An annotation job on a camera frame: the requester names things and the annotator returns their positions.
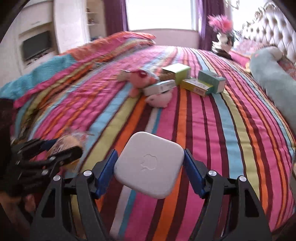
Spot snack packet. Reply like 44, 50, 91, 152
47, 131, 89, 157

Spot white square Apple charger box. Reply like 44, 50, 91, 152
114, 132, 185, 199

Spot red-pink plush toy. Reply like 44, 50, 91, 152
116, 69, 159, 98

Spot long white-green box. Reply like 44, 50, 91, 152
142, 79, 176, 96

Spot yellow-green box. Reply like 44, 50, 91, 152
180, 78, 214, 97

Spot teal white box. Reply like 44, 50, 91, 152
198, 70, 226, 94

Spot green box with paper cups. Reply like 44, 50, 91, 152
159, 63, 191, 85

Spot person's left hand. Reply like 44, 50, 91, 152
1, 192, 36, 233

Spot striped colourful bedspread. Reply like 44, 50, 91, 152
13, 46, 295, 230

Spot folded colourful quilt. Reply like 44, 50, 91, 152
1, 31, 156, 109

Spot white wardrobe with shelves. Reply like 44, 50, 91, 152
15, 1, 106, 75

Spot long teal plush pillow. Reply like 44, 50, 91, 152
250, 46, 295, 132

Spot patterned pink pillow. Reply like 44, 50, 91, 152
229, 39, 295, 80

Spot purple curtain left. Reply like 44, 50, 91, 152
103, 0, 128, 36

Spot purple curtain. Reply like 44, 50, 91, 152
103, 0, 128, 36
197, 0, 226, 50

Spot pink flowers in white vase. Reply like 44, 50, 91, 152
207, 15, 234, 60

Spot purple curtain right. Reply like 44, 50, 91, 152
197, 0, 226, 50

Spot tufted white headboard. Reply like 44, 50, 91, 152
241, 1, 295, 64

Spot wall television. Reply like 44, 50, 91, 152
22, 31, 52, 61

